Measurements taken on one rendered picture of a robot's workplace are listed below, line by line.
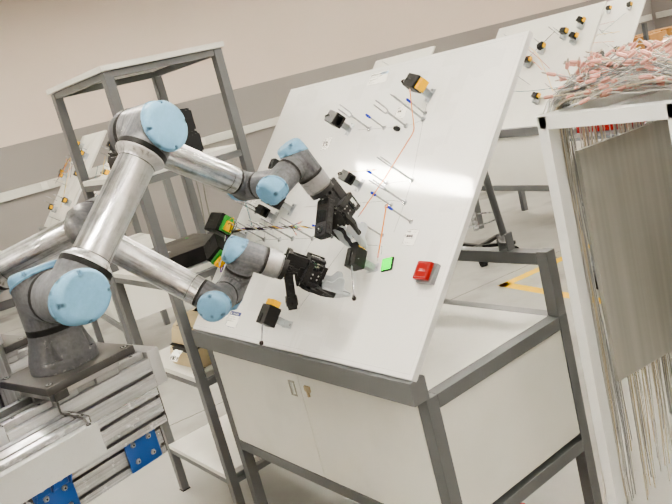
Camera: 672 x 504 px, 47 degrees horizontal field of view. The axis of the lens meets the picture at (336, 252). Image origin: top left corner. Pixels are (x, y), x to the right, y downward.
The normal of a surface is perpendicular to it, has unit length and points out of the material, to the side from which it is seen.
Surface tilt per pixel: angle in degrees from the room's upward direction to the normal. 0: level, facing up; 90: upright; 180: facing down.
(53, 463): 90
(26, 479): 90
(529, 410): 90
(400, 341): 47
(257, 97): 90
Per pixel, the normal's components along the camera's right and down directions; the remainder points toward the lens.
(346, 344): -0.72, -0.41
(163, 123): 0.75, -0.14
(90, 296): 0.66, 0.10
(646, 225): 0.49, 0.08
